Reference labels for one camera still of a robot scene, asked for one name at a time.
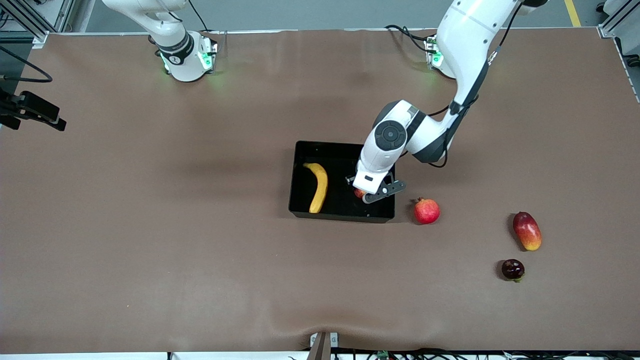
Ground black rectangular plastic box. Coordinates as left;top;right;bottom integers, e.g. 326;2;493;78
288;140;396;224

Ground yellow banana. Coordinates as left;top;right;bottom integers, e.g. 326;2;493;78
302;162;330;214

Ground aluminium frame with white bracket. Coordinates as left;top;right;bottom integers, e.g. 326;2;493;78
0;0;76;47

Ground red yellow mango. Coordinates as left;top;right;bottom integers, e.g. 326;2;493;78
512;211;543;252

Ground brown table cover sheet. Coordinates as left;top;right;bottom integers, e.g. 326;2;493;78
0;27;640;353

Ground thin black base cable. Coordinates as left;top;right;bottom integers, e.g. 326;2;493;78
187;0;210;33

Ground dark purple plum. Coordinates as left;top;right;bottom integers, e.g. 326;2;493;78
501;258;526;283

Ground grey metal table bracket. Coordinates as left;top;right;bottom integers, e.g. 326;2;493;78
309;331;340;360

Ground black arm base cables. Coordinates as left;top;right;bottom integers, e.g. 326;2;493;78
384;24;437;53

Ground red pomegranate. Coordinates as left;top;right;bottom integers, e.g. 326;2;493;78
413;196;441;225

